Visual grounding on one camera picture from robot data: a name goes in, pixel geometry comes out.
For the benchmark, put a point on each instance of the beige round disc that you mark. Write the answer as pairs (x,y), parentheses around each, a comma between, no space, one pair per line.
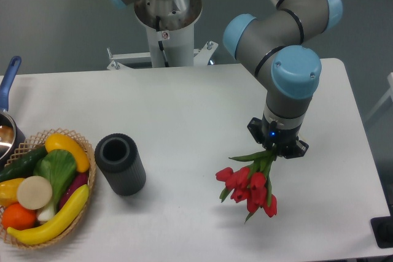
(34,193)

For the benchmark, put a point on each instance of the orange fruit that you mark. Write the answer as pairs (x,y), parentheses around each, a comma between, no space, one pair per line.
(18,217)

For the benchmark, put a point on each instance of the green cucumber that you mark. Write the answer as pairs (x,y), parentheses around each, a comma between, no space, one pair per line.
(23,165)

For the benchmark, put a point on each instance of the white furniture frame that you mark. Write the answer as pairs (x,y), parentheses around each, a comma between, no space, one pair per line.
(381,106)

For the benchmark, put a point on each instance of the yellow pepper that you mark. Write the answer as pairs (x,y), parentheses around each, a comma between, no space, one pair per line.
(8,191)

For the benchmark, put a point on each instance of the black device at edge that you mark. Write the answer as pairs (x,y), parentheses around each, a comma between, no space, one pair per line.
(382,230)

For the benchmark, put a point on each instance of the purple eggplant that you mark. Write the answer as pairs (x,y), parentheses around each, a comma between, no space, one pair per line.
(79,180)

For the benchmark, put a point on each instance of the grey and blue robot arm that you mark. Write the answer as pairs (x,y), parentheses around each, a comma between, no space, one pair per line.
(271,50)

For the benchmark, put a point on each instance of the woven wicker basket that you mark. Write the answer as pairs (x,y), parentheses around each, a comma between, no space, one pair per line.
(36,141)

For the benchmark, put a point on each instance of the dark grey ribbed vase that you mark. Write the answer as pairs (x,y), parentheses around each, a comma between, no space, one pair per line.
(117,156)

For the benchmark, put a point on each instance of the long yellow banana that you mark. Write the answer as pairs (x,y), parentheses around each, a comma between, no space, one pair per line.
(56,225)

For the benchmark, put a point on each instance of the blue handled saucepan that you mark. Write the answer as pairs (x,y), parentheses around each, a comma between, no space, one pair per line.
(11,135)

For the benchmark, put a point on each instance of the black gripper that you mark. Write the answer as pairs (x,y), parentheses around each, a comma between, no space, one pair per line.
(278,137)

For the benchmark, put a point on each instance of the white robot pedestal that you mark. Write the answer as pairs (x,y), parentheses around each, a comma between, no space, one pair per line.
(169,26)

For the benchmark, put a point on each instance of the red tulip bouquet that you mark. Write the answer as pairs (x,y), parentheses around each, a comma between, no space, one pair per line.
(251,183)

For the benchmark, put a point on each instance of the green bok choy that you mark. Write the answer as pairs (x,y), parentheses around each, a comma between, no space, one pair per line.
(59,168)

